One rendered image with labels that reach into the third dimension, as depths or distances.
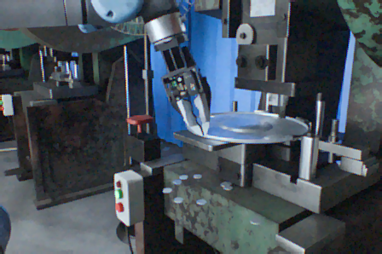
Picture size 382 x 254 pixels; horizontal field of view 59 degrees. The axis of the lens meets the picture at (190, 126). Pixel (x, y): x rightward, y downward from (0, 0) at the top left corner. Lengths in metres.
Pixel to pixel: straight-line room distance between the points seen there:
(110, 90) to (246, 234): 1.69
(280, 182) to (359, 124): 0.33
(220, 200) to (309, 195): 0.19
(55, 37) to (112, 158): 0.91
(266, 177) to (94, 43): 1.44
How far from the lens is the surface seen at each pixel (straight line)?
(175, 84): 0.66
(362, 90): 1.00
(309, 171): 0.74
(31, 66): 3.95
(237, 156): 0.80
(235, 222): 0.77
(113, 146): 2.39
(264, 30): 0.84
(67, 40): 1.96
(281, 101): 0.89
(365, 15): 0.52
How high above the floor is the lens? 0.98
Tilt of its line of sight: 14 degrees down
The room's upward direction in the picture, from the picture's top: straight up
